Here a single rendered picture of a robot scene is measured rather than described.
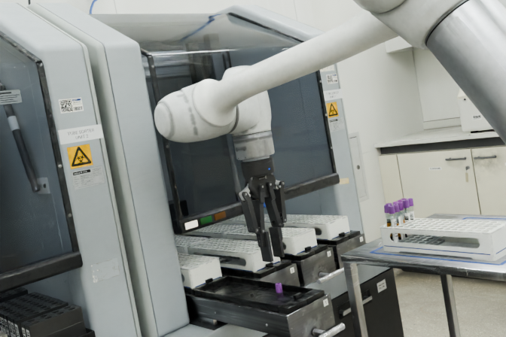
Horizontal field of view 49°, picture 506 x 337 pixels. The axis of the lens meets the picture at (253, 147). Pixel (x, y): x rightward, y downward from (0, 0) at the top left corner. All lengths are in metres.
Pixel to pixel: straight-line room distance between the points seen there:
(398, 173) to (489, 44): 3.10
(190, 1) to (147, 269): 1.84
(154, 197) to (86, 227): 0.18
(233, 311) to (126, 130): 0.48
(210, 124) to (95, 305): 0.48
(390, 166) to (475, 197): 0.60
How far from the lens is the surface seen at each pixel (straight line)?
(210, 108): 1.09
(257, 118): 1.22
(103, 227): 1.29
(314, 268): 1.59
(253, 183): 1.25
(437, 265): 1.33
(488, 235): 1.31
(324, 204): 1.83
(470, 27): 0.73
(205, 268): 1.46
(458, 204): 3.62
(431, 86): 4.30
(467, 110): 3.49
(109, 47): 1.34
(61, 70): 1.28
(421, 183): 3.71
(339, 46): 1.03
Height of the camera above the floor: 1.21
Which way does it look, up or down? 3 degrees down
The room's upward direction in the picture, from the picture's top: 10 degrees counter-clockwise
